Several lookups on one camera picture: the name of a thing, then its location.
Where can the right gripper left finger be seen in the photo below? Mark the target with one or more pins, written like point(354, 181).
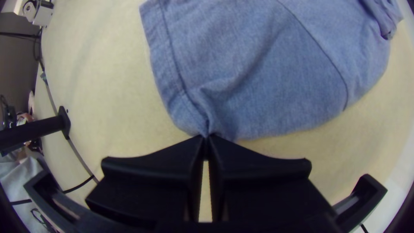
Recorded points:
point(161, 184)

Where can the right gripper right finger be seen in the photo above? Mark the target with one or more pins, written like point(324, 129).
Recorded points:
point(258, 187)

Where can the blue t-shirt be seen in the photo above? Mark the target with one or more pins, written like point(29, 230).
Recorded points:
point(252, 64)

